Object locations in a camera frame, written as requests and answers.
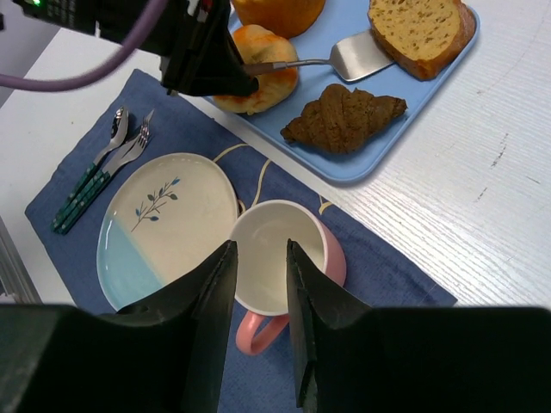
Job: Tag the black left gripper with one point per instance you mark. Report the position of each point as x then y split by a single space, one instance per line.
203 59

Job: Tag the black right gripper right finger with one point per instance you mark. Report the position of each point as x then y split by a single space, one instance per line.
351 357

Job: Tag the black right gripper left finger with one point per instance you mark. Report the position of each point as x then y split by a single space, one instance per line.
163 353

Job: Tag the spatula with wooden handle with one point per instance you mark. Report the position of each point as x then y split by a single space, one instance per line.
353 58

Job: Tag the pink mug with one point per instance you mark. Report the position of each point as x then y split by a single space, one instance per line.
262 234

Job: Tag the tall orange round bread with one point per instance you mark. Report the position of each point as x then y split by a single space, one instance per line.
286 18

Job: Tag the sliced loaf bread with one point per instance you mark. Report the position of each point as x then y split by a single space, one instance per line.
422 36

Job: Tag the blue fabric placemat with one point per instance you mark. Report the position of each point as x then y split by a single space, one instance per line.
376 271

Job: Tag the chocolate croissant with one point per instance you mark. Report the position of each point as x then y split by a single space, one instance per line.
341 121

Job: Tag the white and blue plate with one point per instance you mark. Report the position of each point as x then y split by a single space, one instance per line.
165 220

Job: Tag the light blue tray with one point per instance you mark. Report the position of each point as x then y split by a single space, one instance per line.
339 20

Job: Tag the orange ring bun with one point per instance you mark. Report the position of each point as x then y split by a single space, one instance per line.
259 45

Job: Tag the aluminium frame rail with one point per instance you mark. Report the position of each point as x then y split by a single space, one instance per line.
15 279

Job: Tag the fork with teal handle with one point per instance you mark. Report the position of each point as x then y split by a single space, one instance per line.
118 140

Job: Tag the knife with teal handle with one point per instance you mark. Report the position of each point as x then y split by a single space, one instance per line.
126 154

